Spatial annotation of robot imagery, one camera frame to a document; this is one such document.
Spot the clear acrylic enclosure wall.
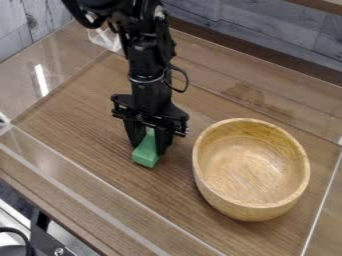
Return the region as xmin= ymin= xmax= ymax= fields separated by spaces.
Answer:
xmin=0 ymin=23 xmax=342 ymax=256

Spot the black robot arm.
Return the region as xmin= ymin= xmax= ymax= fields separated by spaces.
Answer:
xmin=61 ymin=0 xmax=189 ymax=154

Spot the black cable under table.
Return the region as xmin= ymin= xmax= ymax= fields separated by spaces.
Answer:
xmin=0 ymin=226 xmax=38 ymax=256

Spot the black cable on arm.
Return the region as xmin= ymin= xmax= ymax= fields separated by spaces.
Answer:
xmin=164 ymin=63 xmax=189 ymax=94

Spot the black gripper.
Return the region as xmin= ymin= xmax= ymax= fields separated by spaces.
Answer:
xmin=111 ymin=83 xmax=188 ymax=155

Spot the clear acrylic corner bracket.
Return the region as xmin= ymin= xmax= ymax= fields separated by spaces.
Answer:
xmin=86 ymin=28 xmax=121 ymax=52

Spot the black table frame bracket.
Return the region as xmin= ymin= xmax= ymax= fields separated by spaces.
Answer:
xmin=30 ymin=209 xmax=85 ymax=256

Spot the wooden bowl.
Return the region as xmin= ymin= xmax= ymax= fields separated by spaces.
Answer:
xmin=192 ymin=118 xmax=311 ymax=222

